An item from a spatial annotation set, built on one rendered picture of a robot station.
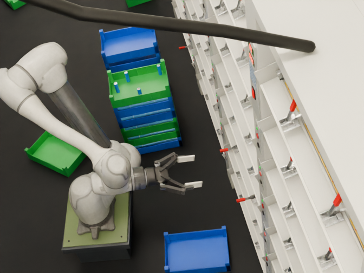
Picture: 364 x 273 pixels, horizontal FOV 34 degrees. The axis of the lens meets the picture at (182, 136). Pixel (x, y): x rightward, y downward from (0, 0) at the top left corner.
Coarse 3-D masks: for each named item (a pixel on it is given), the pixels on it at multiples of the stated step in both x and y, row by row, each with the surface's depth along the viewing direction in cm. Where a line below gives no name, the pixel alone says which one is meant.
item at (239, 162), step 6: (222, 120) 264; (228, 126) 266; (228, 132) 264; (228, 138) 262; (234, 138) 261; (234, 144) 259; (240, 156) 254; (240, 162) 252; (240, 168) 250; (240, 174) 249; (246, 174) 247; (246, 180) 246; (246, 186) 244; (252, 192) 241; (252, 204) 238; (258, 210) 236; (258, 216) 234; (258, 222) 233
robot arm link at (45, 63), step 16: (48, 48) 240; (32, 64) 236; (48, 64) 239; (64, 64) 246; (48, 80) 240; (64, 80) 246; (64, 96) 248; (64, 112) 252; (80, 112) 254; (80, 128) 257; (96, 128) 260; (112, 144) 268; (128, 144) 276
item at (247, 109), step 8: (216, 40) 219; (224, 40) 217; (224, 48) 212; (224, 56) 213; (224, 64) 211; (232, 64) 209; (232, 72) 207; (232, 80) 205; (240, 80) 203; (240, 88) 201; (240, 96) 199; (240, 104) 197; (248, 104) 195; (248, 112) 194; (248, 120) 192
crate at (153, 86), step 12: (108, 72) 304; (120, 72) 307; (132, 72) 308; (144, 72) 310; (156, 72) 310; (120, 84) 308; (132, 84) 307; (144, 84) 306; (156, 84) 304; (168, 84) 292; (120, 96) 303; (132, 96) 294; (144, 96) 295; (156, 96) 297; (168, 96) 298
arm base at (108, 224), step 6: (114, 198) 284; (114, 204) 283; (108, 216) 275; (102, 222) 273; (108, 222) 275; (78, 228) 277; (84, 228) 276; (90, 228) 273; (96, 228) 273; (102, 228) 275; (108, 228) 274; (114, 228) 275; (78, 234) 276; (96, 234) 272
